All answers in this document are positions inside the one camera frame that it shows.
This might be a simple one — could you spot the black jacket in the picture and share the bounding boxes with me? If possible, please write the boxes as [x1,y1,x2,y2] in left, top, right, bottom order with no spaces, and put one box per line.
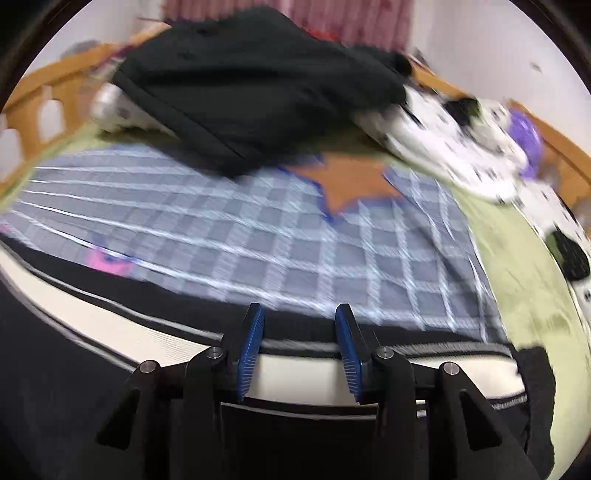
[111,7,414,178]

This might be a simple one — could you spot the white flower print pillow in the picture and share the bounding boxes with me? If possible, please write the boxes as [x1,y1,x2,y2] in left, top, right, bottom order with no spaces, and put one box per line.
[90,83,176,139]

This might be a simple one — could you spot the black pants with white stripe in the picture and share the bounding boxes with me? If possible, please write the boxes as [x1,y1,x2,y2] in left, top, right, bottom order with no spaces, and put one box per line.
[0,235,557,480]

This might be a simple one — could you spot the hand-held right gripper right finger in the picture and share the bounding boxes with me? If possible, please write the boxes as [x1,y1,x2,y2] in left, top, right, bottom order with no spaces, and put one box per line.
[335,303,542,480]

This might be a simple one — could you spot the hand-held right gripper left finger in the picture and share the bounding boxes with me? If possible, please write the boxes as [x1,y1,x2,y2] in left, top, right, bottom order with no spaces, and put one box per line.
[95,302,266,480]

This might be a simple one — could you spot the purple plush toy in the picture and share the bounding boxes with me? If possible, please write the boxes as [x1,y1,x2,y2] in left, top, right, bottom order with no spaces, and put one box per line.
[507,108,544,182]

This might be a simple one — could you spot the grey plaid bedsheet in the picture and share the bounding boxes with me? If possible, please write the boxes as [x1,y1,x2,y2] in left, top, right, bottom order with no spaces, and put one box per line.
[0,138,509,343]

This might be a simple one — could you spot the white flower print quilt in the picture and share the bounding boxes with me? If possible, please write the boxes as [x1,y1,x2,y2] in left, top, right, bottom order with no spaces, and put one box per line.
[353,85,591,324]

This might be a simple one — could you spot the wooden bed headboard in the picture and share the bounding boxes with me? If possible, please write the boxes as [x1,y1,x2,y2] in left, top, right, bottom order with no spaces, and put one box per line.
[0,44,126,185]

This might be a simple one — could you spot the red patterned curtain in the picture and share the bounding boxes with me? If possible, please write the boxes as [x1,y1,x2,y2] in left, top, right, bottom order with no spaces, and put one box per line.
[164,0,413,52]

